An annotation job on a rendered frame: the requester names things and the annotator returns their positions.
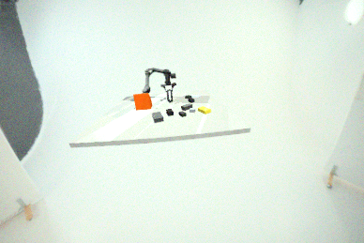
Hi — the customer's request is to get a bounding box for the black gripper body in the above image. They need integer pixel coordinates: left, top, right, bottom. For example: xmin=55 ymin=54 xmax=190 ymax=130
xmin=160 ymin=79 xmax=176 ymax=87

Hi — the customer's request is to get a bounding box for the yellow flat box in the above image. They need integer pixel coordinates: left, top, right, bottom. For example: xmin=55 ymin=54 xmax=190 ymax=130
xmin=198 ymin=107 xmax=211 ymax=114

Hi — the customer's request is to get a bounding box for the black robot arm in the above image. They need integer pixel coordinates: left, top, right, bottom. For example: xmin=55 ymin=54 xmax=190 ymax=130
xmin=142 ymin=68 xmax=176 ymax=94

